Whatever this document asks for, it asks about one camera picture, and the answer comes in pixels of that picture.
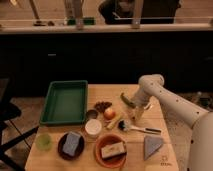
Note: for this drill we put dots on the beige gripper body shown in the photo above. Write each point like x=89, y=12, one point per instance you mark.
x=138, y=112

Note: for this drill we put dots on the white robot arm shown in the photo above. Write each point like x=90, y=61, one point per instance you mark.
x=197, y=118

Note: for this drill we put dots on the green plastic tray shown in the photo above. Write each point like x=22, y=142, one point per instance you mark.
x=65, y=103

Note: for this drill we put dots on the yellow corn piece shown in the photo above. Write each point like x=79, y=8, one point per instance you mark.
x=114, y=121

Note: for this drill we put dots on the red yellow apple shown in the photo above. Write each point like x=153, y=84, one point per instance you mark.
x=109, y=114

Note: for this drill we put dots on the grey folded cloth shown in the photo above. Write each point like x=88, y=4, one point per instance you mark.
x=151, y=145

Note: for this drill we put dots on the beige sponge block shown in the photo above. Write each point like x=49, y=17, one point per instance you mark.
x=113, y=150

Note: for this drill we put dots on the small dark metal cup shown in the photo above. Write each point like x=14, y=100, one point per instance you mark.
x=91, y=114

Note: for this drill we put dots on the white cup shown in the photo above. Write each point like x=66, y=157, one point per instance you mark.
x=93, y=128

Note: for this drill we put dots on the orange bowl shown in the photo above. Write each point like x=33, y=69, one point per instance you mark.
x=113, y=162

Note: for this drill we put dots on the blue sponge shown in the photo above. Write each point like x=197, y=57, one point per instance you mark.
x=71, y=143

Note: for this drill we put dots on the dark brown plate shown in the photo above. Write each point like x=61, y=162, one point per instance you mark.
x=78, y=152

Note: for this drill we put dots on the light green small cup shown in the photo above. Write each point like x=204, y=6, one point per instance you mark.
x=43, y=142

